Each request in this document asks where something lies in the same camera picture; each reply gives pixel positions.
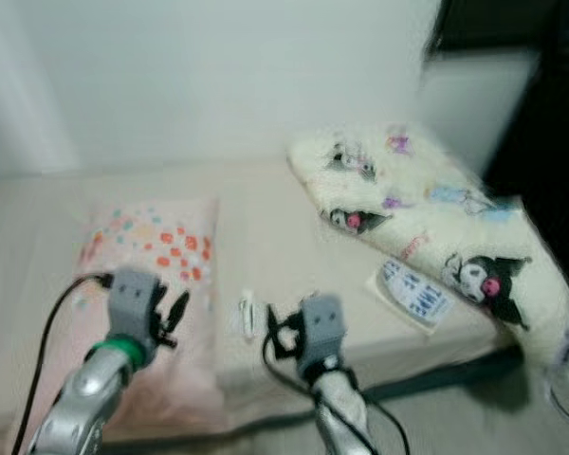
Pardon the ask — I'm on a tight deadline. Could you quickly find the black wardrobe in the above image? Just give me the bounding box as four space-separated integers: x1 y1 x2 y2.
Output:
484 38 569 238

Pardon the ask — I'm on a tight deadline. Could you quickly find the bed with beige sheet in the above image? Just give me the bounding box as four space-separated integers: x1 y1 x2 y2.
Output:
0 156 551 446

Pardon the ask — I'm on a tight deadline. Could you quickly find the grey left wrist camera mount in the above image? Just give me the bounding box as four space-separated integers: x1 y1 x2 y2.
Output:
109 267 160 342

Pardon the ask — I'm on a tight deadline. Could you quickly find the pink pillow with orange spots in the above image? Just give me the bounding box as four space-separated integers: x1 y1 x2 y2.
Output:
5 199 219 455

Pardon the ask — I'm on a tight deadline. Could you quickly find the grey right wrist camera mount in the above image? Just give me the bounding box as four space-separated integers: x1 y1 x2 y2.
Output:
299 296 344 371

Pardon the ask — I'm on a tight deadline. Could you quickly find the cream cartoon print blanket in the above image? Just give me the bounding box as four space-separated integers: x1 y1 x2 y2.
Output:
286 121 569 399

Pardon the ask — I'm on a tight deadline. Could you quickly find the black framed window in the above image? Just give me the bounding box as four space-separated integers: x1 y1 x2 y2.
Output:
429 0 569 53

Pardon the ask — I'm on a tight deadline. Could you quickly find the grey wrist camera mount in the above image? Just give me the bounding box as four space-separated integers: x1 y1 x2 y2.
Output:
299 296 344 371
109 267 160 342

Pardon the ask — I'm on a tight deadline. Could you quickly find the small white slim object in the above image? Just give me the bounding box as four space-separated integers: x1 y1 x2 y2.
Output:
237 289 259 337

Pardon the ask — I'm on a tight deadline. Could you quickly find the white book with blue letters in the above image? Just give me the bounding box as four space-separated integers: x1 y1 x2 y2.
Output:
367 258 456 331

